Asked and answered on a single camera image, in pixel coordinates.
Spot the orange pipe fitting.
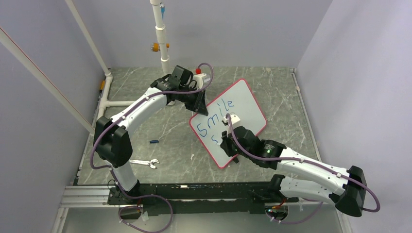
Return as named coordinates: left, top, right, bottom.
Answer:
left=151, top=42, right=161, bottom=52

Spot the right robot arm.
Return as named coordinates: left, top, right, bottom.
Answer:
left=220, top=126, right=367, bottom=217

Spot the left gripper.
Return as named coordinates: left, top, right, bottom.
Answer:
left=178, top=86, right=208, bottom=116

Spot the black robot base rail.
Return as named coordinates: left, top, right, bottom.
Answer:
left=107, top=182, right=298, bottom=216

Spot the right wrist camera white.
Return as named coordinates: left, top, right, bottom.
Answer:
left=222, top=113, right=242, bottom=129

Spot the pink framed whiteboard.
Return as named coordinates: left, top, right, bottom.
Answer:
left=189, top=79, right=267, bottom=168

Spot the white pvc pipe frame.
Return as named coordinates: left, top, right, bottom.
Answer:
left=0, top=0, right=171, bottom=135

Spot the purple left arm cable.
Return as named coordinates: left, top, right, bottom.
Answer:
left=89, top=63, right=214, bottom=233

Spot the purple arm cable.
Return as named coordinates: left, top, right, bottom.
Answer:
left=225, top=113, right=381, bottom=225
left=89, top=63, right=214, bottom=233

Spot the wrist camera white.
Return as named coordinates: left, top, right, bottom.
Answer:
left=222, top=113, right=242, bottom=129
left=193, top=68, right=211, bottom=90

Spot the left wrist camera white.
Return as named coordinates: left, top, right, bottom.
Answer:
left=193, top=68, right=211, bottom=90

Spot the silver open-end wrench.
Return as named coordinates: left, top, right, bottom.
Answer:
left=129, top=159, right=159, bottom=169

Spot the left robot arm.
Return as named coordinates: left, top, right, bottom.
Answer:
left=90, top=66, right=214, bottom=204

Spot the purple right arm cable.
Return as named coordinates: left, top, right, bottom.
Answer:
left=225, top=113, right=381, bottom=225

